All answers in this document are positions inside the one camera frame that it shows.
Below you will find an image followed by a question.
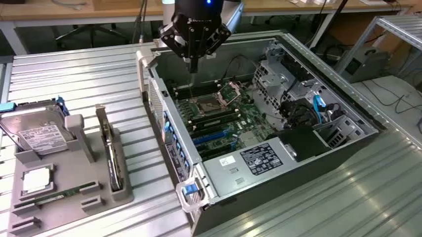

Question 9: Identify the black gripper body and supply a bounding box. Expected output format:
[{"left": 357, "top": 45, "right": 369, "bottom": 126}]
[{"left": 172, "top": 0, "right": 225, "bottom": 59}]

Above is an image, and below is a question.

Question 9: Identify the Nvidia graphics card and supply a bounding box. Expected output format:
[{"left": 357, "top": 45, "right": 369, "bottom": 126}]
[{"left": 94, "top": 103, "right": 125, "bottom": 194}]

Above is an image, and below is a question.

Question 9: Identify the metal socket cover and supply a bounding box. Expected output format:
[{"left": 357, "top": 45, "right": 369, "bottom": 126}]
[{"left": 215, "top": 82, "right": 244, "bottom": 106}]

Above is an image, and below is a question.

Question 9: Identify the perforated disk bay cage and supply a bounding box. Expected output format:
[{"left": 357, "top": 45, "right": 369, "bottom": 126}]
[{"left": 252, "top": 58, "right": 317, "bottom": 124}]

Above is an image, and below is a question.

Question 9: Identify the black office chair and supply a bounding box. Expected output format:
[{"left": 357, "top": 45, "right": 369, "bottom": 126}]
[{"left": 53, "top": 23, "right": 129, "bottom": 49}]

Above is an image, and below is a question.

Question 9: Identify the wooden desk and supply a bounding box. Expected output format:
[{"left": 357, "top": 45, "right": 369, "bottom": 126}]
[
  {"left": 243, "top": 0, "right": 416, "bottom": 48},
  {"left": 0, "top": 0, "right": 174, "bottom": 56}
]

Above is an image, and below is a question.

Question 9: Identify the CPU socket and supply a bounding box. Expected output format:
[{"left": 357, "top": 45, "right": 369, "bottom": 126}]
[{"left": 196, "top": 95, "right": 228, "bottom": 112}]

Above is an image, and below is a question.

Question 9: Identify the green motherboard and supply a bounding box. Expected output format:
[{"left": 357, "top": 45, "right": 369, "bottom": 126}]
[{"left": 169, "top": 79, "right": 280, "bottom": 161}]

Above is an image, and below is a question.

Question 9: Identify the black RAM stick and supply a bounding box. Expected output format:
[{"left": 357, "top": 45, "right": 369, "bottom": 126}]
[{"left": 186, "top": 114, "right": 241, "bottom": 129}]

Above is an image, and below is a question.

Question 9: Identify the blue expansion slot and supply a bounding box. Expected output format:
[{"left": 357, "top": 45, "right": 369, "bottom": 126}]
[{"left": 192, "top": 130, "right": 232, "bottom": 147}]

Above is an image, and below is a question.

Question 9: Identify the silver chipset heatsink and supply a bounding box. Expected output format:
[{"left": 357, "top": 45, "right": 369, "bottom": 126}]
[{"left": 239, "top": 131, "right": 261, "bottom": 146}]

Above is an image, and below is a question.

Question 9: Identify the black plastic shroud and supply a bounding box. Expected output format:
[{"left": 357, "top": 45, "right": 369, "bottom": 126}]
[{"left": 264, "top": 125, "right": 332, "bottom": 163}]

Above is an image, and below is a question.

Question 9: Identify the silver disk bay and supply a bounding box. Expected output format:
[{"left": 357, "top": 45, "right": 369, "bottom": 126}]
[{"left": 312, "top": 115, "right": 367, "bottom": 149}]

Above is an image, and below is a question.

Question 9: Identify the silver power supply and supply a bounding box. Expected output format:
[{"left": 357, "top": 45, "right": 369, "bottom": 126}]
[{"left": 201, "top": 137, "right": 297, "bottom": 198}]

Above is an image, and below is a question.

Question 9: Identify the hard disk with blue caddy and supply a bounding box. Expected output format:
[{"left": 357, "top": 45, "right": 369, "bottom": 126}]
[{"left": 0, "top": 96, "right": 76, "bottom": 156}]

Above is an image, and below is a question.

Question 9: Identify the open black PC case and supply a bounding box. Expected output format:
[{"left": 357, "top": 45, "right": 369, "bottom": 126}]
[{"left": 136, "top": 29, "right": 388, "bottom": 237}]

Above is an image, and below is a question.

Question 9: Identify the grey parts rack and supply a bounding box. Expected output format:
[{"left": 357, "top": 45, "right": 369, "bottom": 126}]
[{"left": 8, "top": 103, "right": 134, "bottom": 235}]

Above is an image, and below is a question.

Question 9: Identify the silver CPU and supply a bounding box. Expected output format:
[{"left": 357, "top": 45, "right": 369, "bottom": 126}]
[{"left": 21, "top": 169, "right": 53, "bottom": 192}]

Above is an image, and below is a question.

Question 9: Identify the green RAM stick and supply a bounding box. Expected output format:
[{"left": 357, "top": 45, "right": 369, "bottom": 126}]
[{"left": 14, "top": 187, "right": 84, "bottom": 208}]

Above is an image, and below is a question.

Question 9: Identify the black hanging cable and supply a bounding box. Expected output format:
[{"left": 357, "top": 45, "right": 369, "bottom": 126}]
[{"left": 132, "top": 0, "right": 148, "bottom": 44}]

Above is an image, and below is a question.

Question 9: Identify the grey cable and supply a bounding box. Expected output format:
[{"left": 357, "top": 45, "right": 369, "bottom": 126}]
[{"left": 52, "top": 0, "right": 89, "bottom": 11}]

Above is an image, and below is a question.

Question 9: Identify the black wire bundle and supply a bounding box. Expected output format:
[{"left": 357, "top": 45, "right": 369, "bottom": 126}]
[{"left": 279, "top": 97, "right": 316, "bottom": 129}]

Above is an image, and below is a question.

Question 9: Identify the blue wire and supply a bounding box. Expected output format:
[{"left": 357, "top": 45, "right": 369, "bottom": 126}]
[{"left": 311, "top": 94, "right": 325, "bottom": 124}]

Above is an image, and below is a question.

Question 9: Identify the grey box with handle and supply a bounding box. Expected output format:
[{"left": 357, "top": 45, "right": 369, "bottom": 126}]
[{"left": 341, "top": 48, "right": 392, "bottom": 84}]

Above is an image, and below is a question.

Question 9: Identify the aluminium profile frame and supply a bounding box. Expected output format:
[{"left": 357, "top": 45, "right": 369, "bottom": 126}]
[{"left": 333, "top": 15, "right": 422, "bottom": 75}]

